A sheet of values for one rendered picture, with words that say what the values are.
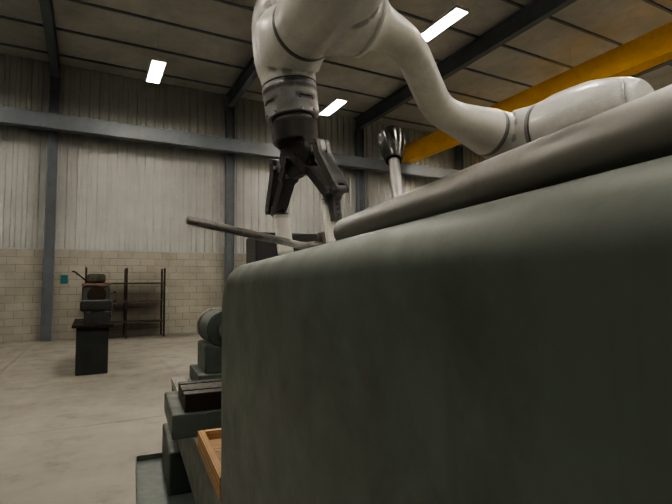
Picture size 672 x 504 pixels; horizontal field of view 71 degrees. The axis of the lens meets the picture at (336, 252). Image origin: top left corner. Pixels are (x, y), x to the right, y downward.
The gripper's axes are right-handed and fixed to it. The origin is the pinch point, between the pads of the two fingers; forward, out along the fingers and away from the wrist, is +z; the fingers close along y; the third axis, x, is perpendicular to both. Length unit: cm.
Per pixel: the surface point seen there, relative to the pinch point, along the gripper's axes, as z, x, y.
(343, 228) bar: 1.9, -23.8, 36.2
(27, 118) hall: -474, 146, -1324
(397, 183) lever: -3.2, -9.8, 29.4
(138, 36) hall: -630, 367, -1088
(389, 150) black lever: -7.2, -8.3, 27.6
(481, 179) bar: 2, -29, 51
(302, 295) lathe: 6.1, -28.2, 36.3
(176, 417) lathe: 36, -5, -54
